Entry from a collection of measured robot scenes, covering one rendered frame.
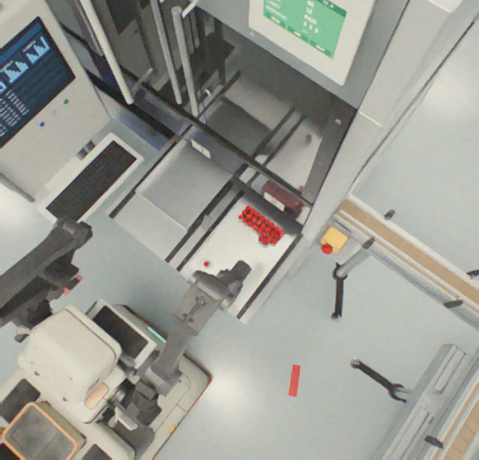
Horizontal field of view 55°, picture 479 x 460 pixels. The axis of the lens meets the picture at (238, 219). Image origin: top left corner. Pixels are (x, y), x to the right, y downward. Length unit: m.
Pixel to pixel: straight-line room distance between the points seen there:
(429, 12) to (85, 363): 1.05
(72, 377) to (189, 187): 0.88
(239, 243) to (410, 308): 1.30
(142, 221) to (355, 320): 1.38
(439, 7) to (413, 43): 0.08
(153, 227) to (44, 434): 0.80
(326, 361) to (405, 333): 0.46
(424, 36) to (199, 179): 1.26
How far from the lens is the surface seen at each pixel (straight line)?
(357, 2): 0.74
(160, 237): 1.79
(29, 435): 1.84
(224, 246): 1.75
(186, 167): 1.86
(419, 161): 3.02
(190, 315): 1.03
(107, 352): 1.30
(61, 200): 2.00
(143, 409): 1.39
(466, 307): 1.84
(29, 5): 1.54
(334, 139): 1.07
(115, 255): 2.74
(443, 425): 1.79
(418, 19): 0.72
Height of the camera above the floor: 2.58
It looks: 73 degrees down
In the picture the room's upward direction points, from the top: 2 degrees counter-clockwise
